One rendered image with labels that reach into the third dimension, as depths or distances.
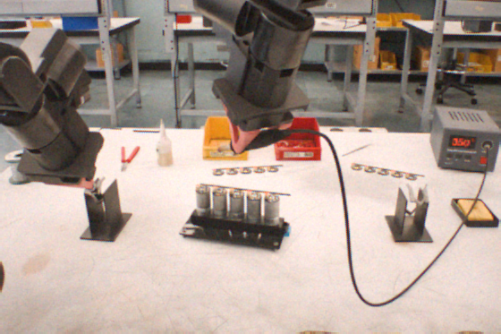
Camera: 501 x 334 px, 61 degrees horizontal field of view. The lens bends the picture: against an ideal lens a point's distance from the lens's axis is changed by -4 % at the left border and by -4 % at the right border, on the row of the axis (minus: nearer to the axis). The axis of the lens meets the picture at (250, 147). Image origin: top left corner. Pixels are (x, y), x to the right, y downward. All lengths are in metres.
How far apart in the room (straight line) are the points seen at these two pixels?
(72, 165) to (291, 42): 0.31
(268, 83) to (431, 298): 0.35
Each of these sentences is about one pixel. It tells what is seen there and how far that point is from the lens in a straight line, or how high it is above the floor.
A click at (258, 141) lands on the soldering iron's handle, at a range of 0.52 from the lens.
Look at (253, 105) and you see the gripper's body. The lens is 0.49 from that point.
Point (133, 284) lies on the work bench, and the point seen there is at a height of 0.75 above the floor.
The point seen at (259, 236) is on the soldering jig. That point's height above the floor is 0.76.
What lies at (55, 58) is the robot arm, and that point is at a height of 1.05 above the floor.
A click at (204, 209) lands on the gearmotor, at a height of 0.78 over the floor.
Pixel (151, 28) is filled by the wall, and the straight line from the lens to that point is 5.22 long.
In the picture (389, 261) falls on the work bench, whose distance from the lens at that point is 0.68.
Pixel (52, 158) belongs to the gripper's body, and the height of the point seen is 0.93.
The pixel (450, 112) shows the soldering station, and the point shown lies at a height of 0.85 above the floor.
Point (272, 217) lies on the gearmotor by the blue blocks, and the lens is 0.69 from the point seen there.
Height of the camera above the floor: 1.15
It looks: 23 degrees down
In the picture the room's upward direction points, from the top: straight up
